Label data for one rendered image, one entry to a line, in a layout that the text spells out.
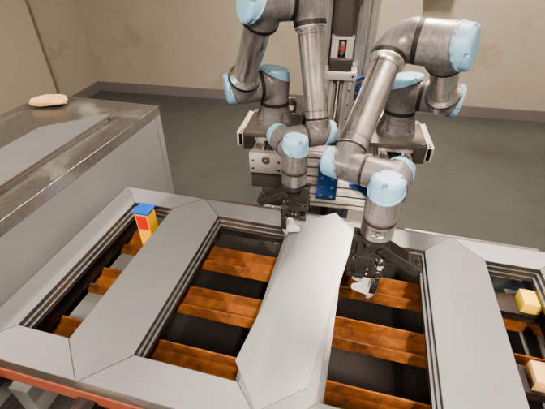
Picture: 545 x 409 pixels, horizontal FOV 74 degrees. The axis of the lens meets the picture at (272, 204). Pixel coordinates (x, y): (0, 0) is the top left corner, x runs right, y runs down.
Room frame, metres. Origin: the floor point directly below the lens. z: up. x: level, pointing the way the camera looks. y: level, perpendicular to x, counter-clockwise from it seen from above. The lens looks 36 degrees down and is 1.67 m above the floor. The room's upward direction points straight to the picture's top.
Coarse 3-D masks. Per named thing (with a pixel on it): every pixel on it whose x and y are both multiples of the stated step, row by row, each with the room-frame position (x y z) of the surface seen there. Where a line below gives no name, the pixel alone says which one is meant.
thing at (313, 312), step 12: (276, 288) 0.70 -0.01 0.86; (276, 300) 0.66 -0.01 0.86; (288, 300) 0.66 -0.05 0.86; (300, 300) 0.66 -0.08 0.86; (312, 300) 0.66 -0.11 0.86; (276, 312) 0.62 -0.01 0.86; (288, 312) 0.62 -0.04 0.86; (300, 312) 0.62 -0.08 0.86; (312, 312) 0.62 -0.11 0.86; (324, 312) 0.62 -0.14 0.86; (312, 324) 0.59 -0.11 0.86; (324, 324) 0.59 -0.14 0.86
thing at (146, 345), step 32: (128, 224) 1.04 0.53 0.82; (224, 224) 1.03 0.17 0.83; (256, 224) 1.00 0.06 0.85; (96, 256) 0.86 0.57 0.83; (416, 256) 0.86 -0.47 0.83; (64, 288) 0.72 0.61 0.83; (544, 288) 0.72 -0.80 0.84; (32, 320) 0.61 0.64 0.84; (160, 320) 0.61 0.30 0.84; (320, 352) 0.51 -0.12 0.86; (64, 384) 0.44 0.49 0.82; (320, 384) 0.43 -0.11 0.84
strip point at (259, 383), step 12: (240, 372) 0.45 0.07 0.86; (252, 372) 0.45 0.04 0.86; (264, 372) 0.45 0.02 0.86; (252, 384) 0.43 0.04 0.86; (264, 384) 0.43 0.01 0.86; (276, 384) 0.43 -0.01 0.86; (288, 384) 0.43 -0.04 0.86; (300, 384) 0.43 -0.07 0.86; (252, 396) 0.40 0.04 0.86; (264, 396) 0.40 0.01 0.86; (276, 396) 0.40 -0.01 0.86; (288, 396) 0.40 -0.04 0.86
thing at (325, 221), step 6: (324, 216) 1.04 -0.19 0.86; (312, 222) 1.00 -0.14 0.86; (318, 222) 1.00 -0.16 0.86; (324, 222) 1.00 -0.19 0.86; (330, 222) 1.01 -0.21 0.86; (336, 222) 1.01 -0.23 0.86; (342, 222) 1.01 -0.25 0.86; (336, 228) 0.97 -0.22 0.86; (342, 228) 0.97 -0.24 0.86; (348, 228) 0.97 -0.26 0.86
